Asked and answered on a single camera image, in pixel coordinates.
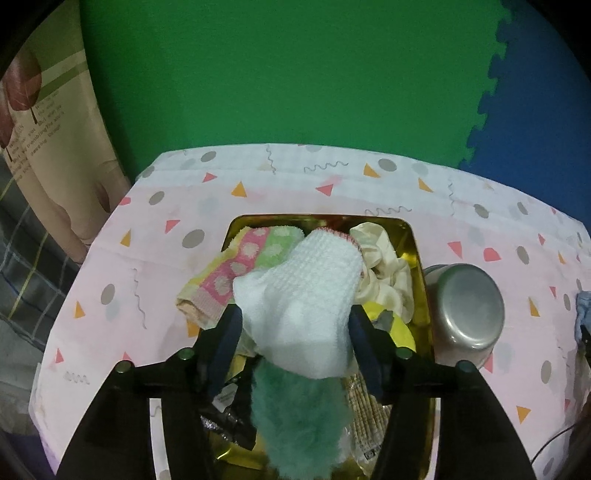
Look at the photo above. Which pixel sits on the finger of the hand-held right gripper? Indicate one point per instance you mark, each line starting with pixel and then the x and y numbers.
pixel 586 341

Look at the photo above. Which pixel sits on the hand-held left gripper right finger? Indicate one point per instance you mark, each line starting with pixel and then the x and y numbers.
pixel 364 350

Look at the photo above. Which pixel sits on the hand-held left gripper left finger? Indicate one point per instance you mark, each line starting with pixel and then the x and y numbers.
pixel 228 350

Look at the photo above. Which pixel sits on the light blue fuzzy cloth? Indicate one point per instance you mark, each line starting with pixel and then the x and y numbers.
pixel 582 314

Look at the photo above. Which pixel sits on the yellow plush toy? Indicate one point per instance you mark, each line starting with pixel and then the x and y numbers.
pixel 401 332

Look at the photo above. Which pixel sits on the clear biscuit packet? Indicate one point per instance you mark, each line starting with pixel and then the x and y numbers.
pixel 364 415

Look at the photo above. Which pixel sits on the polka dot striped towel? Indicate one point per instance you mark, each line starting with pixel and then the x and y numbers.
pixel 231 272

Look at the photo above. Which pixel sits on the white waffle towel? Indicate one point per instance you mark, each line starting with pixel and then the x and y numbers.
pixel 300 295

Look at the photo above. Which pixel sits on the red tin box gold inside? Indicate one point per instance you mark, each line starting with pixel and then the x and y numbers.
pixel 418 281

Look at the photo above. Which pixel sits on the teal fluffy scrunchie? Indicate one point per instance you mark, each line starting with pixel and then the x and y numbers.
pixel 295 415

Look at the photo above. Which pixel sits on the cream cloth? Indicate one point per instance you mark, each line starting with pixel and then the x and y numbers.
pixel 378 249

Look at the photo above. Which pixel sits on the steel bowl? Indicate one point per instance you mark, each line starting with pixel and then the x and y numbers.
pixel 466 314

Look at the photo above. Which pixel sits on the pink printed tablecloth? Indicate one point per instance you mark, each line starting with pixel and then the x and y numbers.
pixel 161 258

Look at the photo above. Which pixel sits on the blue foam mat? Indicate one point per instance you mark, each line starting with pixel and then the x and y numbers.
pixel 545 138

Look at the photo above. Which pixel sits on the grey plaid cloth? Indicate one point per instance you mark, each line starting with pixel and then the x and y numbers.
pixel 27 277

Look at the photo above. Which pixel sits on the tree print curtain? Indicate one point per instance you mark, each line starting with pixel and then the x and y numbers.
pixel 60 138

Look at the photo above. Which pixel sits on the green foam mat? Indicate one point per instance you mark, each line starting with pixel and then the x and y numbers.
pixel 277 69

